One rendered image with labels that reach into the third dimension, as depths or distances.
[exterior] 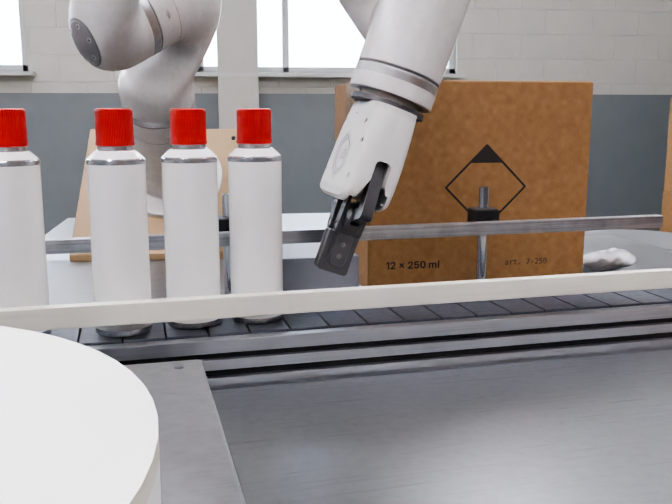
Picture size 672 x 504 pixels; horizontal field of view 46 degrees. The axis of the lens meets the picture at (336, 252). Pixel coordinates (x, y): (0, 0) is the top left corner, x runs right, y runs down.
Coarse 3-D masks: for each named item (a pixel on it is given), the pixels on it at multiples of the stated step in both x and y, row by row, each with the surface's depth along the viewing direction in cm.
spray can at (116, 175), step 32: (96, 128) 69; (128, 128) 70; (96, 160) 68; (128, 160) 69; (96, 192) 69; (128, 192) 69; (96, 224) 70; (128, 224) 70; (96, 256) 70; (128, 256) 70; (96, 288) 71; (128, 288) 71
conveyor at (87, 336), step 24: (312, 312) 80; (336, 312) 80; (360, 312) 80; (384, 312) 80; (408, 312) 80; (432, 312) 81; (456, 312) 80; (480, 312) 80; (504, 312) 80; (528, 312) 80; (72, 336) 72; (96, 336) 72; (144, 336) 72; (168, 336) 72; (192, 336) 72
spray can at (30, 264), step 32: (0, 128) 67; (0, 160) 67; (32, 160) 68; (0, 192) 67; (32, 192) 69; (0, 224) 68; (32, 224) 69; (0, 256) 68; (32, 256) 69; (0, 288) 69; (32, 288) 70
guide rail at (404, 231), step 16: (416, 224) 84; (432, 224) 84; (448, 224) 85; (464, 224) 85; (480, 224) 86; (496, 224) 86; (512, 224) 87; (528, 224) 87; (544, 224) 88; (560, 224) 88; (576, 224) 89; (592, 224) 89; (608, 224) 90; (624, 224) 90; (640, 224) 91; (656, 224) 91; (48, 240) 74; (64, 240) 75; (80, 240) 75; (160, 240) 77; (224, 240) 79; (288, 240) 80; (304, 240) 81; (320, 240) 81
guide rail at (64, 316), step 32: (352, 288) 75; (384, 288) 76; (416, 288) 76; (448, 288) 77; (480, 288) 78; (512, 288) 79; (544, 288) 80; (576, 288) 81; (608, 288) 82; (640, 288) 83; (0, 320) 67; (32, 320) 68; (64, 320) 68; (96, 320) 69; (128, 320) 70; (160, 320) 70
